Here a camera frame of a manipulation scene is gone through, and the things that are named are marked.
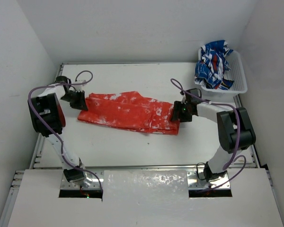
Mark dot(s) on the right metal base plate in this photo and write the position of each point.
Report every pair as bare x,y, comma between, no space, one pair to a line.
195,183

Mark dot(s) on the metal base plate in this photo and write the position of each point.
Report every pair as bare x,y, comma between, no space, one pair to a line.
87,180
195,183

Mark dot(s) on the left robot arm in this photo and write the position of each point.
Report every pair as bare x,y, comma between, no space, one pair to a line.
48,119

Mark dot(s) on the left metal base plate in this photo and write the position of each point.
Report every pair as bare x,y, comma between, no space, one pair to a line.
87,180

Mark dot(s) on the red white patterned trousers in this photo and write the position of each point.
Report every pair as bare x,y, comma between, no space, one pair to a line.
130,111

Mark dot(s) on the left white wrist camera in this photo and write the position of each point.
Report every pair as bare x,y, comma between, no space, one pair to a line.
78,85

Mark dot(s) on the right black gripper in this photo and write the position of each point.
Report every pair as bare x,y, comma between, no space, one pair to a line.
177,114

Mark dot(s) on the white plastic basket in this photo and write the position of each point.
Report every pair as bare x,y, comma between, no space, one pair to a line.
236,74

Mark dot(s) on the blue white patterned garment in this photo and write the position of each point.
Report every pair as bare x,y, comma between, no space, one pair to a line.
212,65

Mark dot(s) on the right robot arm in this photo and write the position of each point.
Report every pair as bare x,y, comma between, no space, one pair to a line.
235,130

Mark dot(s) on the aluminium table frame rail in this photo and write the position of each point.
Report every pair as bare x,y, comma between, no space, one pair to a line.
144,182

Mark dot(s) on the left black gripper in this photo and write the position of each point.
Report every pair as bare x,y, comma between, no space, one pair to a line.
78,99

